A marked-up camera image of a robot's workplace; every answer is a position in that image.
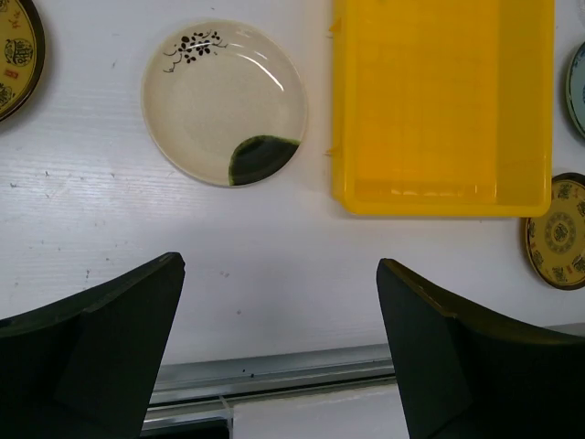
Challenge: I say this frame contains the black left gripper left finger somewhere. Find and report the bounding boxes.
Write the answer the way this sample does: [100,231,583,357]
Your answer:
[1,252,185,438]

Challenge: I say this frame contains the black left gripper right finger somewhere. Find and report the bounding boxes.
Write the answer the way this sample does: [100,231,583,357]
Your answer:
[377,259,584,438]

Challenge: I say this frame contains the yellow ornate plate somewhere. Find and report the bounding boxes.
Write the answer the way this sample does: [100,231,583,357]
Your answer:
[525,173,585,291]
[0,0,47,121]

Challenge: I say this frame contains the cream plate black floral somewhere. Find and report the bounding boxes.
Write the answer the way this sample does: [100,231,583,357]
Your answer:
[141,20,308,187]

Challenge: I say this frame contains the blue white patterned plate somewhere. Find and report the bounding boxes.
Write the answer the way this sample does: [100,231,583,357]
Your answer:
[565,43,584,137]

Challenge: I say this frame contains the yellow plastic bin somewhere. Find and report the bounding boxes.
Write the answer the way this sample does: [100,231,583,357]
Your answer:
[330,1,555,218]

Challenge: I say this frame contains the aluminium table rail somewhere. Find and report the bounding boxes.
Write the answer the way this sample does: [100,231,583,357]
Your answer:
[141,344,395,438]

